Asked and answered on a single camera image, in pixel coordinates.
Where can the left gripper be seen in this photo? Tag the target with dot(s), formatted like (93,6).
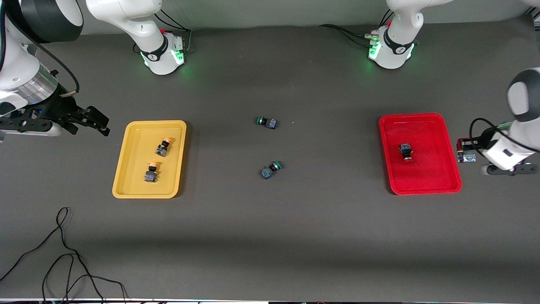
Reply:
(482,139)

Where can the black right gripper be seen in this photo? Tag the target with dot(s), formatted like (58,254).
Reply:
(60,107)

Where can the red push button switch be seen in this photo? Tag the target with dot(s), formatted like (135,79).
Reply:
(467,158)
(406,148)

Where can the red plastic tray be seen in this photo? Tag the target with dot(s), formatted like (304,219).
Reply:
(430,169)

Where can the yellow plastic tray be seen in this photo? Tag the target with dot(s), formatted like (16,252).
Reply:
(135,169)

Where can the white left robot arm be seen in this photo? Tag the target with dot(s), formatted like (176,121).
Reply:
(396,46)

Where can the green push button switch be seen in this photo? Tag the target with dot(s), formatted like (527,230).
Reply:
(266,172)
(270,123)

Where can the yellow push button switch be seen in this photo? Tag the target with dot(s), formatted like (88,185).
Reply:
(162,148)
(151,175)

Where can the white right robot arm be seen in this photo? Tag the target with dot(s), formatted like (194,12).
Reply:
(139,21)

